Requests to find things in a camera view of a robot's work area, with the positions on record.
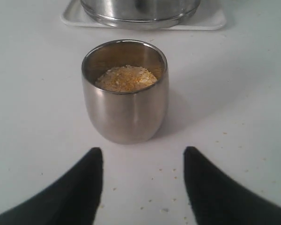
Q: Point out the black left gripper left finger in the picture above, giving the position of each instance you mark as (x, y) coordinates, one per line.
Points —
(71, 200)

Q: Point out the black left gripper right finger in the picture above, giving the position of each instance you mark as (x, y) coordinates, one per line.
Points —
(216, 199)

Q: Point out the stainless steel cup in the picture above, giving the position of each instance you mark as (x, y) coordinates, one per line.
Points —
(126, 117)

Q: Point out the yellow grain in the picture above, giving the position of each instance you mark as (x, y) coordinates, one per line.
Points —
(126, 79)

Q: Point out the round stainless steel sieve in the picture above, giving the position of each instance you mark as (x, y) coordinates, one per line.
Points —
(140, 14)

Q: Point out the white plastic tray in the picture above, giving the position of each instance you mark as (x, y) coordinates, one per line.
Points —
(209, 16)

